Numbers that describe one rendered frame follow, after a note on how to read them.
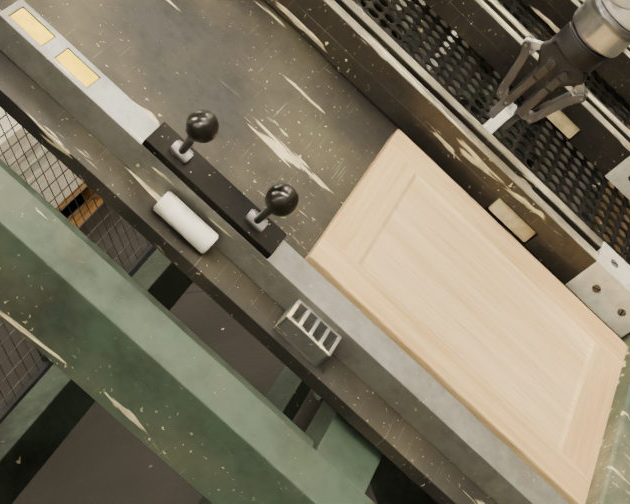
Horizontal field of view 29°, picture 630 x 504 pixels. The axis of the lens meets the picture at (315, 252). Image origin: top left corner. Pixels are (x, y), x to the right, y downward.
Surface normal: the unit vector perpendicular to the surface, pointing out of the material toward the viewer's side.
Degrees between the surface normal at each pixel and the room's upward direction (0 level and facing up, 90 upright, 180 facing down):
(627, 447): 58
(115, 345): 90
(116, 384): 90
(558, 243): 90
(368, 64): 90
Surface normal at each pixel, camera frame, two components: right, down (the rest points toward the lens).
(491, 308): 0.58, -0.54
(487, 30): -0.35, 0.51
